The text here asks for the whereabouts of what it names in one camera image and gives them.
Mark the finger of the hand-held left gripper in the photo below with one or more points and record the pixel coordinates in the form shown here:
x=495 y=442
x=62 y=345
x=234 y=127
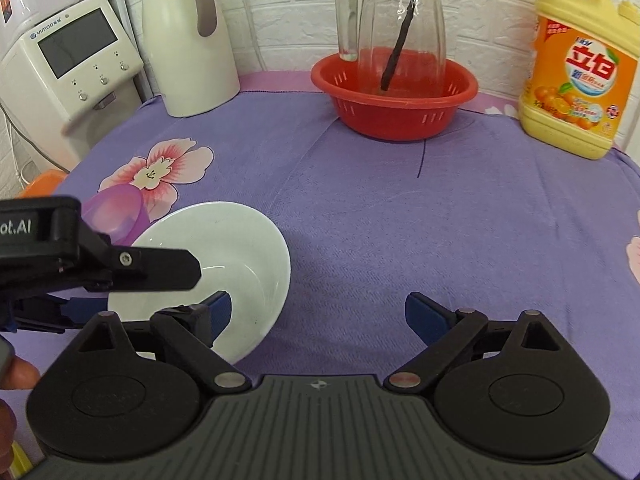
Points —
x=160 y=267
x=85 y=310

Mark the yellow detergent bottle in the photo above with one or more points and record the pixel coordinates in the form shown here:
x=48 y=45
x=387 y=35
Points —
x=565 y=125

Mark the orange stool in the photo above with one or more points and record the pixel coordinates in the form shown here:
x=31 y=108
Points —
x=42 y=182

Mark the white thermos jug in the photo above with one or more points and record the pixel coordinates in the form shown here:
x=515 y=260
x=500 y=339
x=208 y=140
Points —
x=175 y=60

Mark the clear glass pitcher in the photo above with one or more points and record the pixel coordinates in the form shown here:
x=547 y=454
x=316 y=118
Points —
x=370 y=25

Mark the black stirring stick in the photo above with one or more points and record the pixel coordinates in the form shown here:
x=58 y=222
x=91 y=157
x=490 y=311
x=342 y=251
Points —
x=400 y=40

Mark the white countertop water dispenser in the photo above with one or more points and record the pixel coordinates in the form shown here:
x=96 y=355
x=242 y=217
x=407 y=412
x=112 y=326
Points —
x=30 y=110

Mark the purple plastic cup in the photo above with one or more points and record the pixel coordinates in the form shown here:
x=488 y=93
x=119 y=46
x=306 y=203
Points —
x=115 y=210

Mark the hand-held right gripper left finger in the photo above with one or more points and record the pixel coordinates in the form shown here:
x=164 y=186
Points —
x=220 y=312

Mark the person's left hand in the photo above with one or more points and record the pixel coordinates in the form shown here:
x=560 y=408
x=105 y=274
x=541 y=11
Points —
x=22 y=375

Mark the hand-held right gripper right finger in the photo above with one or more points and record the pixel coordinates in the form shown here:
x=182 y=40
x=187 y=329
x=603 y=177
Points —
x=425 y=315

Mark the plain white plate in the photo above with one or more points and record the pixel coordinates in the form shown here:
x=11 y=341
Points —
x=240 y=260

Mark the red plastic basket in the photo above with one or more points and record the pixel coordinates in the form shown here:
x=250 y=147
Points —
x=400 y=115

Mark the purple floral tablecloth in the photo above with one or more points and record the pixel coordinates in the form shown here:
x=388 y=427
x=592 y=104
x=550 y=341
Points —
x=400 y=210

